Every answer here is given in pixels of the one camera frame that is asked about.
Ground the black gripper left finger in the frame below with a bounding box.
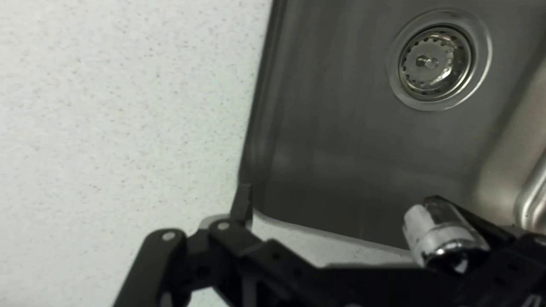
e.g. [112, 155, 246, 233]
[113, 216, 356, 307]

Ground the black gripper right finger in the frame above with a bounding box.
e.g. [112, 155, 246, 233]
[426, 194, 546, 307]

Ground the chrome faucet spout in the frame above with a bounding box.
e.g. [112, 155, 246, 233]
[402, 194, 492, 276]

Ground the stainless steel sink basin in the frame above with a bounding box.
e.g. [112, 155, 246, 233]
[229, 0, 546, 269]

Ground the metal sink drain strainer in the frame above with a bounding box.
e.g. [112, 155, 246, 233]
[388, 6, 495, 112]

